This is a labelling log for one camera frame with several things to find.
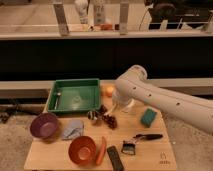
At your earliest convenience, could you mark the purple bowl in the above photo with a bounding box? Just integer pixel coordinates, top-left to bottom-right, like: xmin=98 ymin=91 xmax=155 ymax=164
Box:
xmin=30 ymin=113 xmax=59 ymax=139

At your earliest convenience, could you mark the blue folded cloth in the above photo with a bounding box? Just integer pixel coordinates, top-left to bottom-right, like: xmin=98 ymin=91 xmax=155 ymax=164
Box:
xmin=61 ymin=120 xmax=84 ymax=140

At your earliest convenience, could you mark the orange carrot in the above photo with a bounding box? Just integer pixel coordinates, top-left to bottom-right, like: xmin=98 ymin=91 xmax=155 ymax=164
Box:
xmin=95 ymin=137 xmax=107 ymax=165

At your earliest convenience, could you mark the peeled yellow banana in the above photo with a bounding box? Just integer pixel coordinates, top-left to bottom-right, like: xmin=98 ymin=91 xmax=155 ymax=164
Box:
xmin=104 ymin=103 xmax=117 ymax=116

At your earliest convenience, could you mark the orange bowl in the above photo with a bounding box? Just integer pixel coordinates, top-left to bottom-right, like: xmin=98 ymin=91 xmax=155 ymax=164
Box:
xmin=68 ymin=136 xmax=96 ymax=165

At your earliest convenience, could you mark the orange fruit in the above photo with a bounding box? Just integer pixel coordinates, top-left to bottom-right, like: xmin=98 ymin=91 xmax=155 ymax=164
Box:
xmin=105 ymin=86 xmax=114 ymax=97

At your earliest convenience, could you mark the teal sponge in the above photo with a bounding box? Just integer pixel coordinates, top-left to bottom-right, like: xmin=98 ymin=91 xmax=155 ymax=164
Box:
xmin=140 ymin=108 xmax=157 ymax=128

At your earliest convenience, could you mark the silver spoon in tray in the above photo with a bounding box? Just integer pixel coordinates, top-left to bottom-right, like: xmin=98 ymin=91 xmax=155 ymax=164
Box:
xmin=54 ymin=92 xmax=61 ymax=110

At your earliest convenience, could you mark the green plastic tray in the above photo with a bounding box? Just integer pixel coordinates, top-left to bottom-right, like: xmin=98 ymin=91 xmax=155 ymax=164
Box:
xmin=47 ymin=78 xmax=101 ymax=114

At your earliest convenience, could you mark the dark grape bunch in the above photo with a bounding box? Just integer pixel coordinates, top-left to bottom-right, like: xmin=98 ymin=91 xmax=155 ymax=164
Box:
xmin=99 ymin=105 xmax=117 ymax=129

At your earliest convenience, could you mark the white cup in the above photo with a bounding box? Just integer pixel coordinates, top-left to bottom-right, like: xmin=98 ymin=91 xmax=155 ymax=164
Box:
xmin=121 ymin=99 xmax=135 ymax=113

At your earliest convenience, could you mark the black remote control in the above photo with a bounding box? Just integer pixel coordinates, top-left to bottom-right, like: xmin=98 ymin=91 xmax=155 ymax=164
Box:
xmin=107 ymin=146 xmax=124 ymax=171

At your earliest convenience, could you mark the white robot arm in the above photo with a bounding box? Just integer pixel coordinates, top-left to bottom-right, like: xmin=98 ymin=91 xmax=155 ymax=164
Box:
xmin=113 ymin=65 xmax=213 ymax=134

